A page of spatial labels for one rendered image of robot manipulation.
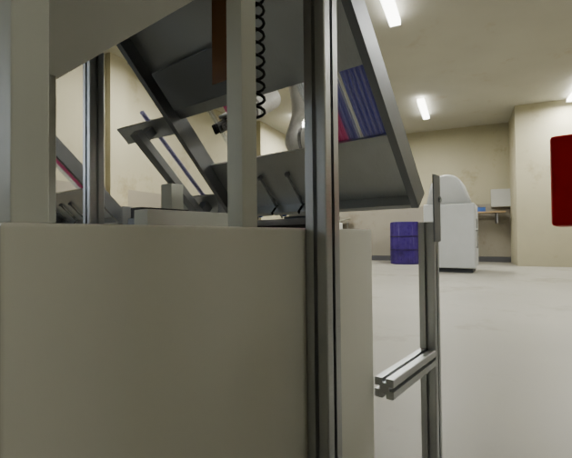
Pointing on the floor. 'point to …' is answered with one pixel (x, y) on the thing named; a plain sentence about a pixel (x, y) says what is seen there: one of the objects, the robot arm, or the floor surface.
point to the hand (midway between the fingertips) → (220, 127)
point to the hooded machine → (456, 226)
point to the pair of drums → (404, 243)
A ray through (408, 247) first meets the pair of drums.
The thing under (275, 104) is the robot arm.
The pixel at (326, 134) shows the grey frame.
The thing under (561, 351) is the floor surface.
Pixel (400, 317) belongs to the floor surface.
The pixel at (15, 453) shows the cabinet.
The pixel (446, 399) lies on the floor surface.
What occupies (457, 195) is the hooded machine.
